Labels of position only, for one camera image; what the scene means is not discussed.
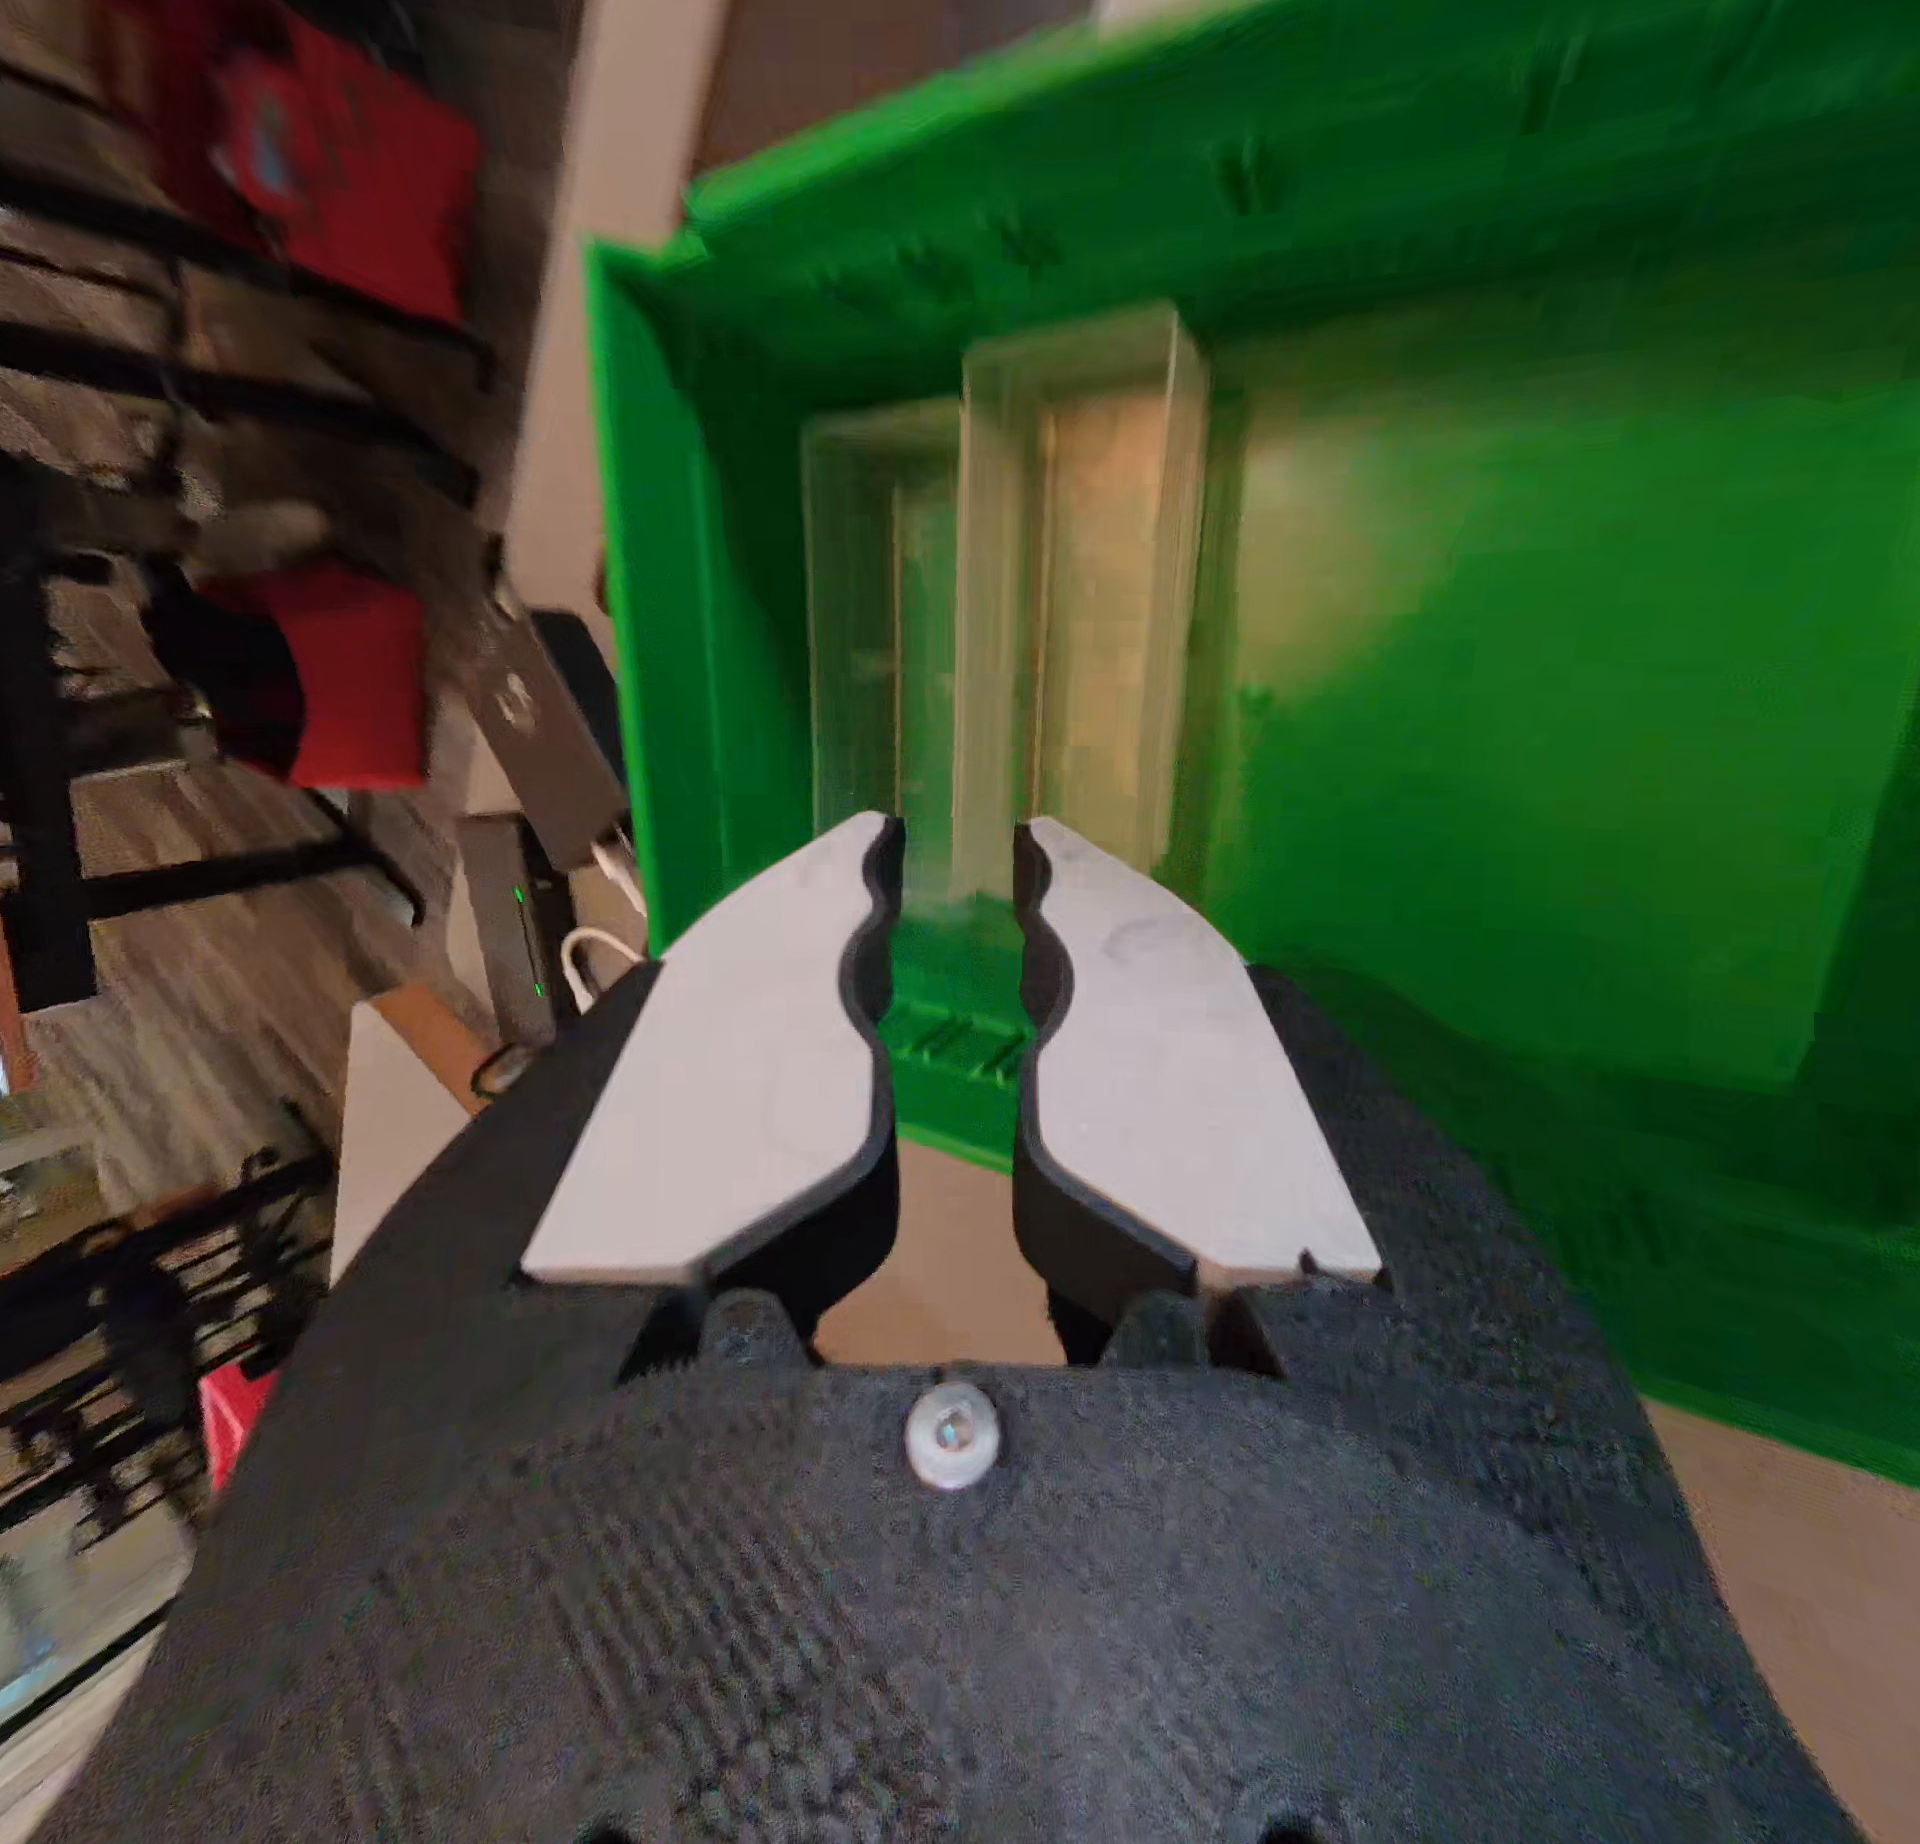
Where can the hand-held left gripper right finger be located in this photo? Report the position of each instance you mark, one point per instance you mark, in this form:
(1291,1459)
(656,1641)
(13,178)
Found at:
(1185,1093)

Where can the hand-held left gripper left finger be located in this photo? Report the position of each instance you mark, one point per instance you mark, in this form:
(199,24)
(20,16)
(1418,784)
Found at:
(738,1093)

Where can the green plastic bin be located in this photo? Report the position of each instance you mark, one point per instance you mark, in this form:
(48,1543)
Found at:
(1502,676)

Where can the small clear plastic drawer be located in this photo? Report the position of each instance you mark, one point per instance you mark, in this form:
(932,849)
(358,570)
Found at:
(1108,570)

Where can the beige desk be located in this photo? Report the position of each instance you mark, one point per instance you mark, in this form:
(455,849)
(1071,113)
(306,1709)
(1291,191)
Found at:
(1798,1607)

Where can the black device with green light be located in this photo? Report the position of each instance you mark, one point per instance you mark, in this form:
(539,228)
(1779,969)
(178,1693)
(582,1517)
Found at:
(509,927)

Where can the red cloth bag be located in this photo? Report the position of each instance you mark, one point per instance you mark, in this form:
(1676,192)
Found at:
(352,688)
(345,150)

